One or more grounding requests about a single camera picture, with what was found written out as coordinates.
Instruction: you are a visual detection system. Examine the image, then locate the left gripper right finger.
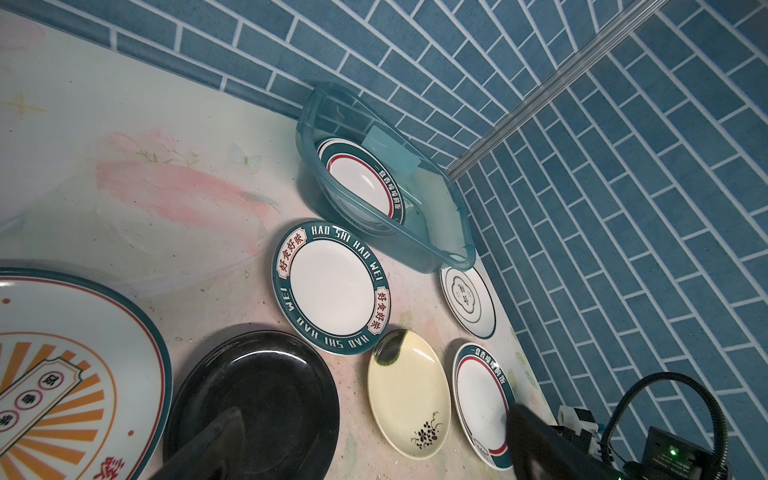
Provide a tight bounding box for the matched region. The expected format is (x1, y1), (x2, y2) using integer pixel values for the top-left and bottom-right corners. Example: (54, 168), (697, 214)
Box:
(506, 404), (624, 480)

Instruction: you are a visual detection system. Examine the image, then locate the cream plate black flower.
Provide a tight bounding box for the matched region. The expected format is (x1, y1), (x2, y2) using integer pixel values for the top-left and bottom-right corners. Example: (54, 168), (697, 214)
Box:
(367, 329), (452, 460)

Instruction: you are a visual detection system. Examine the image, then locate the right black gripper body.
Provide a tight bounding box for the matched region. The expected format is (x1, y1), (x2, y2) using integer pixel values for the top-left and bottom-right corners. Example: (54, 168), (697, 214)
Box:
(620, 427), (714, 480)

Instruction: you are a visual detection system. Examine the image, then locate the translucent teal plastic bin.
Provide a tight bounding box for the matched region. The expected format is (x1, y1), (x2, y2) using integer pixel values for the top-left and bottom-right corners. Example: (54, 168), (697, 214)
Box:
(295, 82), (477, 273)

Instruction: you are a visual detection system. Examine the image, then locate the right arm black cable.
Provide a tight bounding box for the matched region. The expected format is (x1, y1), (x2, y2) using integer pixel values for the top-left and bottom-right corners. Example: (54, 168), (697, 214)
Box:
(599, 371), (730, 475)

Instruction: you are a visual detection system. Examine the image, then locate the white plate quatrefoil line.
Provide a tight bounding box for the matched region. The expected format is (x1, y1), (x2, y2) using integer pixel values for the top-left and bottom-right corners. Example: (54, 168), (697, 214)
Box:
(440, 267), (497, 340)

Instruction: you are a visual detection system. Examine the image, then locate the green red rim plate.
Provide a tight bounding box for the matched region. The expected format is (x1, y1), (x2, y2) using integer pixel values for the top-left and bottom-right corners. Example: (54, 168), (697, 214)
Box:
(451, 342), (516, 471)
(317, 137), (406, 224)

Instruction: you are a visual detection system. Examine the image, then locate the black round plate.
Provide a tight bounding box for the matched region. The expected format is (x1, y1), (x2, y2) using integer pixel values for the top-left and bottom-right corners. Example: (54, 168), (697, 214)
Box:
(163, 330), (340, 479)

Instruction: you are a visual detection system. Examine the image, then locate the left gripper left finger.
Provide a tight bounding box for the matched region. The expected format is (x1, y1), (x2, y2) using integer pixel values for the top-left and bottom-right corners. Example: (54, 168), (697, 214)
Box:
(151, 407), (245, 480)

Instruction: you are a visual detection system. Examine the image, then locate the white plate orange sunburst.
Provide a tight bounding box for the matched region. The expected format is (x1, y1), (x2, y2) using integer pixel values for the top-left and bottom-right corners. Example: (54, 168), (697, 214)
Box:
(1, 267), (173, 479)

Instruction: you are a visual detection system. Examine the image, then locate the green rim HAO SHI plate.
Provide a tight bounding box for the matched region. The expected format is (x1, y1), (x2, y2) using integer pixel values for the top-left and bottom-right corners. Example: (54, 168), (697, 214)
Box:
(270, 220), (392, 356)

